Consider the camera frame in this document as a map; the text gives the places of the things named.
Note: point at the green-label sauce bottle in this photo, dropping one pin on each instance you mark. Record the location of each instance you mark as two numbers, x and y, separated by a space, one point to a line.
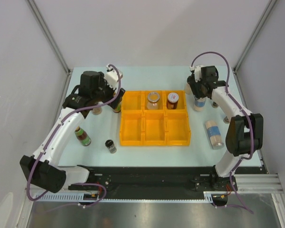
82 136

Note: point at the white slotted cable duct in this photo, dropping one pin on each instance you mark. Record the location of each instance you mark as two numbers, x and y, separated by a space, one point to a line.
89 197

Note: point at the small black-lid spice jar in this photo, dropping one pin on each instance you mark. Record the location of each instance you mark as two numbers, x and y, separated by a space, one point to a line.
111 146

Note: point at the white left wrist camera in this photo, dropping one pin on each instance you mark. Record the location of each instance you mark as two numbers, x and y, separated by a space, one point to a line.
113 76

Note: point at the black-cap squeeze bottle right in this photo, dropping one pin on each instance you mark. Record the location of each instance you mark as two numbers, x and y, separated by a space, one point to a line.
187 89

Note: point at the yellow six-compartment tray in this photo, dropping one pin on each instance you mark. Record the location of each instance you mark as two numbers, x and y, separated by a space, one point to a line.
164 127

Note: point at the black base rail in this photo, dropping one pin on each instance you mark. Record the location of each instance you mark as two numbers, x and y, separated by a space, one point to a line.
149 181

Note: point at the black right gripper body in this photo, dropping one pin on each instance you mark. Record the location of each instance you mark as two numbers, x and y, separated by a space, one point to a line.
197 88

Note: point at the clear flask-shaped glass jar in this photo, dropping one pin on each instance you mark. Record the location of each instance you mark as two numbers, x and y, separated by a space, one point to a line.
154 101

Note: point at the black-cap spice bottle left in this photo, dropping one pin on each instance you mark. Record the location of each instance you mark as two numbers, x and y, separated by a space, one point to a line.
97 111

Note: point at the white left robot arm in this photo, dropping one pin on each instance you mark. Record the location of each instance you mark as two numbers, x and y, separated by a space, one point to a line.
41 168

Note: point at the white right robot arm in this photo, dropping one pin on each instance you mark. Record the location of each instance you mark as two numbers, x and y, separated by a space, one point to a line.
245 130

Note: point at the tall red sauce bottle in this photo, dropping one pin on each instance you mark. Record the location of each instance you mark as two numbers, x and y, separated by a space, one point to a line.
118 108

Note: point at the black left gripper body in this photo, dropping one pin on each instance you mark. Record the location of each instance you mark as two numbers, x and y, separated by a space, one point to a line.
104 90

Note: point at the dark spice shaker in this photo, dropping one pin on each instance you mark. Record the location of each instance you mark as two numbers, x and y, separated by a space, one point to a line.
215 105
226 120

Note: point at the blue-label pearl jar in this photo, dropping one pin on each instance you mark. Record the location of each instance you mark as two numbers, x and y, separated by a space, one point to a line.
199 104
214 134

